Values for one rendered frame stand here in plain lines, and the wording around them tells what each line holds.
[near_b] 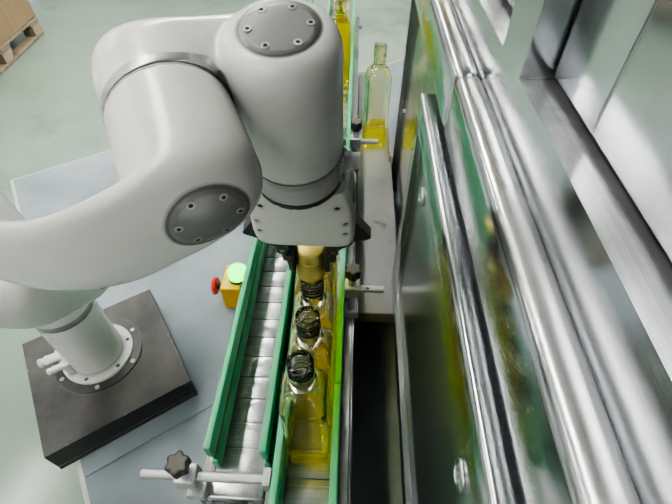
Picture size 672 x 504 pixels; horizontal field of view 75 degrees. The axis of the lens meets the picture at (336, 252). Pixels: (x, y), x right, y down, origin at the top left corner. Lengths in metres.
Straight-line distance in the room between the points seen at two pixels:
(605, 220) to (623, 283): 0.04
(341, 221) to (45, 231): 0.24
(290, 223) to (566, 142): 0.24
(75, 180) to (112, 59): 1.23
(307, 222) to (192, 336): 0.64
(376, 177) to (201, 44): 0.86
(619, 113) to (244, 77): 0.19
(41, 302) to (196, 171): 0.41
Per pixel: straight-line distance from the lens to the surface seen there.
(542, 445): 0.21
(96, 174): 1.50
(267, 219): 0.40
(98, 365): 0.91
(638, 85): 0.24
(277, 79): 0.26
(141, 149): 0.24
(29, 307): 0.61
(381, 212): 1.01
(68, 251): 0.25
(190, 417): 0.91
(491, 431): 0.27
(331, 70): 0.27
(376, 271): 0.89
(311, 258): 0.49
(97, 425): 0.90
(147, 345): 0.94
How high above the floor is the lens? 1.56
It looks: 48 degrees down
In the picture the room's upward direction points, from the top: straight up
